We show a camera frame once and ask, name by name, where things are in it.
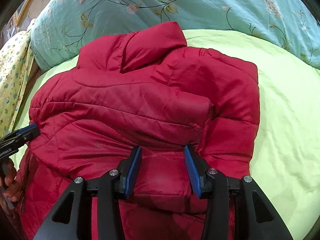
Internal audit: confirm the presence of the person's left hand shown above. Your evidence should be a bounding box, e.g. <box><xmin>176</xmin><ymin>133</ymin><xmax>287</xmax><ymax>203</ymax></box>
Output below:
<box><xmin>1</xmin><ymin>159</ymin><xmax>22</xmax><ymax>202</ymax></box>

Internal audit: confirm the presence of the red quilted puffer jacket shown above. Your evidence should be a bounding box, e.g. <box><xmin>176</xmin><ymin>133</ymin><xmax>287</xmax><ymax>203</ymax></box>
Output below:
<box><xmin>17</xmin><ymin>22</ymin><xmax>260</xmax><ymax>239</ymax></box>

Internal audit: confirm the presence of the light green bed sheet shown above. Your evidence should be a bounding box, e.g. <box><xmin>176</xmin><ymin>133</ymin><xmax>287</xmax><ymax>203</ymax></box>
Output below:
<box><xmin>19</xmin><ymin>29</ymin><xmax>319</xmax><ymax>239</ymax></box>

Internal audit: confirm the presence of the teal floral quilt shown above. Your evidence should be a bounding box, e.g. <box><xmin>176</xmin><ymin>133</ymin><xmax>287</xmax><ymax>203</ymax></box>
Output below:
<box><xmin>31</xmin><ymin>0</ymin><xmax>319</xmax><ymax>72</ymax></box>

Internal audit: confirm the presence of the yellow cartoon print blanket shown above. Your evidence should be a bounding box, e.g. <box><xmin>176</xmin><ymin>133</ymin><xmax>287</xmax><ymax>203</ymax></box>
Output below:
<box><xmin>0</xmin><ymin>19</ymin><xmax>35</xmax><ymax>137</ymax></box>

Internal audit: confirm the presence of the gold framed picture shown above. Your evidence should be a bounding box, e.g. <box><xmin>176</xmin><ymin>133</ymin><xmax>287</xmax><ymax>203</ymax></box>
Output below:
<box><xmin>13</xmin><ymin>0</ymin><xmax>34</xmax><ymax>28</ymax></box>

